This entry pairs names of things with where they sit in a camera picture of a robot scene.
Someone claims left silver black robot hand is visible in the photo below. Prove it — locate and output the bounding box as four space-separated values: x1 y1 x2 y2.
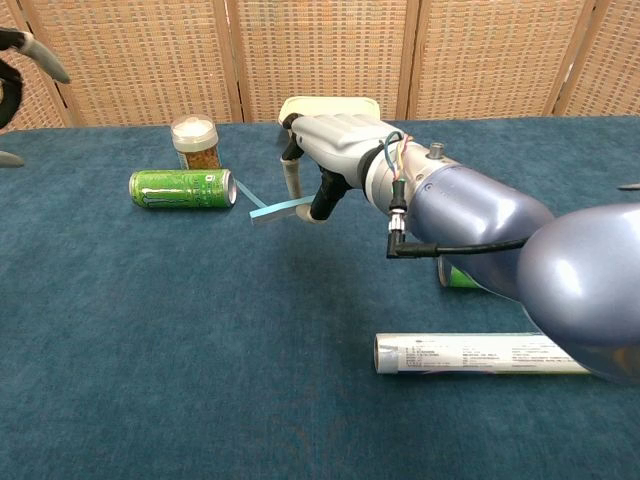
0 27 72 169

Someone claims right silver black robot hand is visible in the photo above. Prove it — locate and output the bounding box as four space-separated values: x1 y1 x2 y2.
279 112 401 224

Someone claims cream lidded lunch box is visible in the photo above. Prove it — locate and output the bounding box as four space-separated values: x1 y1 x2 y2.
276 95 382 124

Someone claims bamboo folding screen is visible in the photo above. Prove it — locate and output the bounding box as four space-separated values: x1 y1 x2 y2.
0 0 640 132

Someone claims white-lidded spice jar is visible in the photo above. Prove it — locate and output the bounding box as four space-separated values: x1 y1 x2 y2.
170 114 222 171

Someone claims green drink can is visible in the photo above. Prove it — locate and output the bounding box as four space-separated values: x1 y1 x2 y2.
128 168 238 210

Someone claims green Pringles can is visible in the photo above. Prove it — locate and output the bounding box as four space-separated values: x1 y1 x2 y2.
437 255 484 290

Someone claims blue felt table mat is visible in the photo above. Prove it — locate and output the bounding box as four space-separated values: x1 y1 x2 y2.
0 115 640 480

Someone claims white printed tube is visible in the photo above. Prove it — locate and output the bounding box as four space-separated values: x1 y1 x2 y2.
373 332 591 376

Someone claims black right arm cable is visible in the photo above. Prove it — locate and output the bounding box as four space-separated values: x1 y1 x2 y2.
385 179 529 260

